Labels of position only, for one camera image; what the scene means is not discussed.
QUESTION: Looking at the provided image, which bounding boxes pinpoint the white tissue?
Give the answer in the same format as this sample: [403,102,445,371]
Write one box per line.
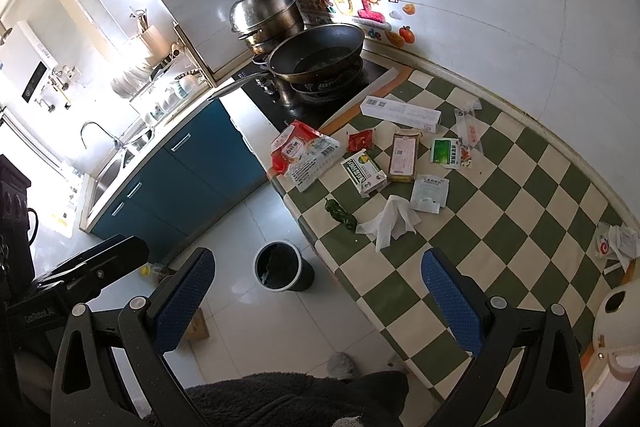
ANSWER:
[356,195,421,253]

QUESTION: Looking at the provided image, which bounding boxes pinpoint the pink yellow box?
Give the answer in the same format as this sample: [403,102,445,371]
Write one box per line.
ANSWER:
[388,133,421,182]

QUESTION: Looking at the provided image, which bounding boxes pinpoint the green white medicine box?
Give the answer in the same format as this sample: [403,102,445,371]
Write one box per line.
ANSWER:
[341,150,388,197]

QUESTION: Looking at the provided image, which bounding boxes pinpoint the red white plastic package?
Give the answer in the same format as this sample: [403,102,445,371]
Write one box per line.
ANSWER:
[270,120,346,192]

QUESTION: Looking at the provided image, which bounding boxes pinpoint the blue kitchen cabinets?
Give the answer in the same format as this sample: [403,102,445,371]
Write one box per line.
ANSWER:
[82,101,266,263]

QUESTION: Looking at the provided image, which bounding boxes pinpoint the grey round trash bin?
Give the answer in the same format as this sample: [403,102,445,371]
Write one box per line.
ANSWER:
[253,241,314,293]

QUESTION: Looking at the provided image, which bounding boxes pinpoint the white round appliance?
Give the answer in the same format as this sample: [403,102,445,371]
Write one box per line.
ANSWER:
[584,280,639,426]

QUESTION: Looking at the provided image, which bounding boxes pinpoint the black device on left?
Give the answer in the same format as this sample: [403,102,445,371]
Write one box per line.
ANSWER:
[1,155,35,303]

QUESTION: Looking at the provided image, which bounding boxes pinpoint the yellow capped oil bottle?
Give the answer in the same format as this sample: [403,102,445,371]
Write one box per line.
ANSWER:
[139,263,175,285]

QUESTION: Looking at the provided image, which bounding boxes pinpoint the cardboard box on floor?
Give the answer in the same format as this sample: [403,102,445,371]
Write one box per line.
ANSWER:
[183,308,209,343]

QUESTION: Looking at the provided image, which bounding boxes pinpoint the steel sink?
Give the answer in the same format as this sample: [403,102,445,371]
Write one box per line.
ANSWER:
[90,129,154,207]

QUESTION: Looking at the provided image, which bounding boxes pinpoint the white wrappers at edge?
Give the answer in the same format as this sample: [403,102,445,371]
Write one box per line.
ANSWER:
[593,222,640,273]

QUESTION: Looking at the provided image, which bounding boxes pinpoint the chrome faucet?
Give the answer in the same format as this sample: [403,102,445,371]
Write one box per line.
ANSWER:
[79,120,126,152]

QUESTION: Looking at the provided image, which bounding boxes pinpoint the grey slipper left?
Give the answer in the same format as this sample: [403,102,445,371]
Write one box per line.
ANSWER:
[326,352,360,381]

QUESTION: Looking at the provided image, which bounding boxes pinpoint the white paper packet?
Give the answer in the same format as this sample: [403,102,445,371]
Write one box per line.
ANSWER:
[410,174,449,215]

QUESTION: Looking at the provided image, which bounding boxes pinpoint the dish rack with dishes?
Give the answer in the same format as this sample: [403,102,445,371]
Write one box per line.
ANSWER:
[112,51,208,127]

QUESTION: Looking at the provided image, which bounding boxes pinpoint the green white sachet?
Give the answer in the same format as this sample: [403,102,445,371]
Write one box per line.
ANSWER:
[431,138,472,169]

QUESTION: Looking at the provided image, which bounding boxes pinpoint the green white checkered mat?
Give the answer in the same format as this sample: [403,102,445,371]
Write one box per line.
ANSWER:
[273,100,624,397]

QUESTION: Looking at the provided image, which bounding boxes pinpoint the clear plastic wrapper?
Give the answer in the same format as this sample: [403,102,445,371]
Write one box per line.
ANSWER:
[454,98,484,153]

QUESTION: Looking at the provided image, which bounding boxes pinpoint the small red sachet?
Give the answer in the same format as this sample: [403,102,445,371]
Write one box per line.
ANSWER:
[347,129,373,153]

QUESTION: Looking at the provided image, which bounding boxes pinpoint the long white paper box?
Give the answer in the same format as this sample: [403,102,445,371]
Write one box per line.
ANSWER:
[360,95,442,134]

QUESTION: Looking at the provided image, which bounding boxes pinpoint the black gas stove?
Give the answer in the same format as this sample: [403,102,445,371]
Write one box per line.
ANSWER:
[242,60,390,131]

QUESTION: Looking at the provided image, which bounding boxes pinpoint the steel lidded pot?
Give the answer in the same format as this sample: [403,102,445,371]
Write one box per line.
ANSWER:
[229,0,305,55]

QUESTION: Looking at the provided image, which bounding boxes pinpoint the black wok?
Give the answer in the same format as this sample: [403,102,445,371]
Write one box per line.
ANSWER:
[208,24,364,101]

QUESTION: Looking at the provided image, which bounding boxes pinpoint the orange tomato magnet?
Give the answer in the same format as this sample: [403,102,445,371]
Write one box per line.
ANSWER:
[398,26,416,44]

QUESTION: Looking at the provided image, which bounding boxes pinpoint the colourful wall decorations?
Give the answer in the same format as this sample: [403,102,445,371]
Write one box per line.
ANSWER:
[296,0,404,42]

